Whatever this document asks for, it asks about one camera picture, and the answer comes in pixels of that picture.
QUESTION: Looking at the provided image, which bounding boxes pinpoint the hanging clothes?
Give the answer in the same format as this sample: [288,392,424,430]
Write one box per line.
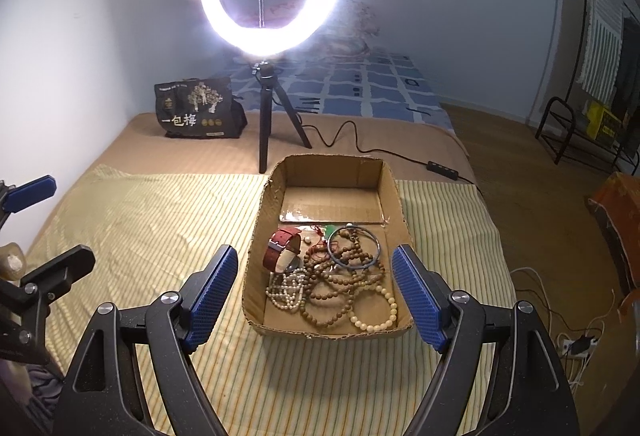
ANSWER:
[575,0,640,117]

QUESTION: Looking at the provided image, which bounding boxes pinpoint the cardboard box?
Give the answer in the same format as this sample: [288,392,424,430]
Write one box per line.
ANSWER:
[242,155,415,339]

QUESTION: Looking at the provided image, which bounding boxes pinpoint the black tripod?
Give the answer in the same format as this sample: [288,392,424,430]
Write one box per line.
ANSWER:
[251,60,313,174]

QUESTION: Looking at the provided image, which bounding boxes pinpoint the dark teal bangle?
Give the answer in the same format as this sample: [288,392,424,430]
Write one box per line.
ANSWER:
[327,225,383,271]

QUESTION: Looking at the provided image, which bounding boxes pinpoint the black printed bag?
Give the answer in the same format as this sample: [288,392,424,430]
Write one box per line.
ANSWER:
[154,77,248,139]

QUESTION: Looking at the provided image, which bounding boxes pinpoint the wooden bead necklace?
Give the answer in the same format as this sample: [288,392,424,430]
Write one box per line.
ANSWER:
[300,229,388,329]

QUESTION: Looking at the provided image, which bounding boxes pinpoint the striped cloth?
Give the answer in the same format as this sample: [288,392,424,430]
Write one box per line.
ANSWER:
[22,163,516,436]

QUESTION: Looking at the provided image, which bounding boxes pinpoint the black coat stand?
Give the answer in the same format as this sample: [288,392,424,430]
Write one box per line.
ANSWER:
[575,0,601,117]

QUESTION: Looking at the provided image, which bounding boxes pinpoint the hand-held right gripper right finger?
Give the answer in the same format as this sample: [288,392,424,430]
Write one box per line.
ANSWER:
[391,245,581,436]

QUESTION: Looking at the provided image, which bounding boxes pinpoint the orange cloth covered object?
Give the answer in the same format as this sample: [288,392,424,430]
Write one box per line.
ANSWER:
[587,172,640,312]

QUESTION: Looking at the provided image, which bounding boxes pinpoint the yellow box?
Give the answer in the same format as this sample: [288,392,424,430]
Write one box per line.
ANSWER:
[585,101,623,147]

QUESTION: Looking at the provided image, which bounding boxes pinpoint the green jade pendant red cord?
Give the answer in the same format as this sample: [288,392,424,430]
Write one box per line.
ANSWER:
[310,225,342,243]

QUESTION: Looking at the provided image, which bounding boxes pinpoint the black power cable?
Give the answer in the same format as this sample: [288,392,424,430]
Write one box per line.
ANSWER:
[295,113,478,187]

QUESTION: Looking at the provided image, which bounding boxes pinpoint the black metal rack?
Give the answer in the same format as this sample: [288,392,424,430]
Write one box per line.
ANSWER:
[535,96,636,174]

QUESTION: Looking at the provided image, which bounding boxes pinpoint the cream bead bracelet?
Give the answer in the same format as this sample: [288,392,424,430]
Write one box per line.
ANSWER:
[348,286,398,333]

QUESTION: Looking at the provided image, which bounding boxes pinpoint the floral pillow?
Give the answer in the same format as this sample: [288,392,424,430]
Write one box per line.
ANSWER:
[320,1,382,62]

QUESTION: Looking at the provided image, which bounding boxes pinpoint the tan bed sheet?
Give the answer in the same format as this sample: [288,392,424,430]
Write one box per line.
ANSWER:
[82,109,481,187]

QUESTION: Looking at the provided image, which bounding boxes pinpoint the blue patterned blanket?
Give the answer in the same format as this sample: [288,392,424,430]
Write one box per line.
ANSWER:
[215,46,453,124]

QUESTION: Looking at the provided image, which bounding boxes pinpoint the white cables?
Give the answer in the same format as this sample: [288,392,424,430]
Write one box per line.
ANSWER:
[510,266,621,387]

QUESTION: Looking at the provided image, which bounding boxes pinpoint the red strap wristwatch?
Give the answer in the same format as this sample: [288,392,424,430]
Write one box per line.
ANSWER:
[263,227,303,274]

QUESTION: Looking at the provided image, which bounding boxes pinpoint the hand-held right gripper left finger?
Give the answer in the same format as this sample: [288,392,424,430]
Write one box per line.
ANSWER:
[52,245,239,436]

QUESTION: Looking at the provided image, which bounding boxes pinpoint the dark patterned clothing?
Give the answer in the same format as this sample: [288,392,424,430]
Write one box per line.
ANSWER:
[22,363,66,434]

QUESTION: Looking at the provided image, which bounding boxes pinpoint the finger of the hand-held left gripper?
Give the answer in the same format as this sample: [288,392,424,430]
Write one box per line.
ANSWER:
[0,245,97,364]
[0,175,57,227]

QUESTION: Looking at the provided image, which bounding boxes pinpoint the cable inline remote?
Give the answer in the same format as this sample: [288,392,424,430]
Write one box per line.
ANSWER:
[426,160,460,177]

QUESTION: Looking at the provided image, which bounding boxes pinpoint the power strip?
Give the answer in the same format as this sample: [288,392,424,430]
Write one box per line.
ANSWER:
[560,333,601,359]

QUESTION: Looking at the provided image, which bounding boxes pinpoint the pearl necklace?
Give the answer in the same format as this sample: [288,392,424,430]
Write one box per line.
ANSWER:
[265,266,307,312]

